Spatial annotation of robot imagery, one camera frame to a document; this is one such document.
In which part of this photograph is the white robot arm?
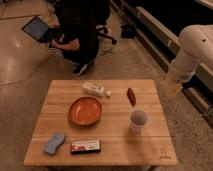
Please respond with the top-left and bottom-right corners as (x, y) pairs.
(165, 25), (213, 97)

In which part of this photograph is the orange ceramic bowl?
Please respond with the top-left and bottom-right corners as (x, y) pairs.
(68, 96), (102, 126)

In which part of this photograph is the small black box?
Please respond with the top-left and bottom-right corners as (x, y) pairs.
(121, 25), (136, 38)

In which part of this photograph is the black office chair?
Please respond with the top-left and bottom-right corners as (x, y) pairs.
(96, 26), (117, 44)

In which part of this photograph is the wooden table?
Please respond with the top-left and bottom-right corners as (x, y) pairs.
(24, 80), (177, 167)

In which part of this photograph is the red and white box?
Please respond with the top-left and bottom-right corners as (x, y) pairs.
(71, 140), (101, 154)

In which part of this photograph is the crouching person in black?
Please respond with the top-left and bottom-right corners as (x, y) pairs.
(49, 0), (110, 75)

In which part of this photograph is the long wall bench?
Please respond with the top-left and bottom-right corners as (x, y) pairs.
(110, 0), (213, 129)

